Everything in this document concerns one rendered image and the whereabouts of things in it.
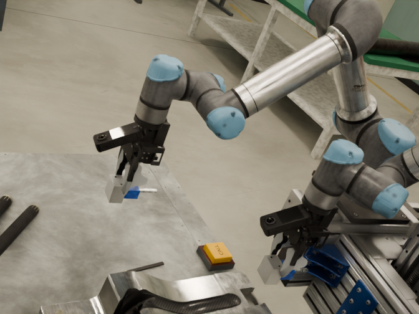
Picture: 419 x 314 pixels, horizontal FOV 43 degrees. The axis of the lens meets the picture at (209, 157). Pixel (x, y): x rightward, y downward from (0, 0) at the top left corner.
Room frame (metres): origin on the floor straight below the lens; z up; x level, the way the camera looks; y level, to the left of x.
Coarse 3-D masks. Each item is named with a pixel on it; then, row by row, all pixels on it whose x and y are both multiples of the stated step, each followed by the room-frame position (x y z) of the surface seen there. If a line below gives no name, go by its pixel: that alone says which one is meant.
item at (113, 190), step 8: (112, 176) 1.14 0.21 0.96; (120, 176) 1.15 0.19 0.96; (112, 184) 1.11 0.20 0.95; (120, 184) 1.12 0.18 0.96; (112, 192) 1.10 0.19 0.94; (120, 192) 1.11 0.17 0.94; (128, 192) 1.13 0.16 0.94; (136, 192) 1.14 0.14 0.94; (144, 192) 1.17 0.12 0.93; (152, 192) 1.18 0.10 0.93; (112, 200) 1.10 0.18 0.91; (120, 200) 1.12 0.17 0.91
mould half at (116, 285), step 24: (120, 288) 0.81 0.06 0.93; (144, 288) 0.84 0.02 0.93; (168, 288) 0.91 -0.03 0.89; (192, 288) 0.95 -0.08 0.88; (216, 288) 0.98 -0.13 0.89; (240, 288) 1.01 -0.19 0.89; (48, 312) 0.75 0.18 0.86; (72, 312) 0.77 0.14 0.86; (96, 312) 0.80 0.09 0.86; (144, 312) 0.77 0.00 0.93; (168, 312) 0.82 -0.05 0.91; (216, 312) 0.91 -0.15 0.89; (240, 312) 0.93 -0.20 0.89; (264, 312) 0.96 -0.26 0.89
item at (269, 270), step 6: (264, 258) 1.07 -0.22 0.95; (270, 258) 1.07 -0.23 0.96; (276, 258) 1.08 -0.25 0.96; (264, 264) 1.07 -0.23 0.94; (270, 264) 1.05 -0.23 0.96; (276, 264) 1.06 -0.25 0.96; (258, 270) 1.07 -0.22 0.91; (264, 270) 1.06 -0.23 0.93; (270, 270) 1.04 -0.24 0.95; (276, 270) 1.04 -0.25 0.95; (294, 270) 1.08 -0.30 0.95; (300, 270) 1.11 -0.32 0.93; (306, 270) 1.12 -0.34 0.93; (264, 276) 1.05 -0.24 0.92; (270, 276) 1.04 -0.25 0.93; (276, 276) 1.05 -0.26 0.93; (288, 276) 1.07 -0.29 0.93; (264, 282) 1.04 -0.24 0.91; (270, 282) 1.04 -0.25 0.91; (276, 282) 1.05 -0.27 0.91
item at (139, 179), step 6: (126, 168) 1.11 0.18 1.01; (138, 168) 1.12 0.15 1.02; (126, 174) 1.10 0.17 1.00; (138, 174) 1.12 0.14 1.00; (126, 180) 1.10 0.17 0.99; (138, 180) 1.12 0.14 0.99; (144, 180) 1.13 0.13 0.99; (126, 186) 1.10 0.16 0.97; (132, 186) 1.11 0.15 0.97; (126, 192) 1.10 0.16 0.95
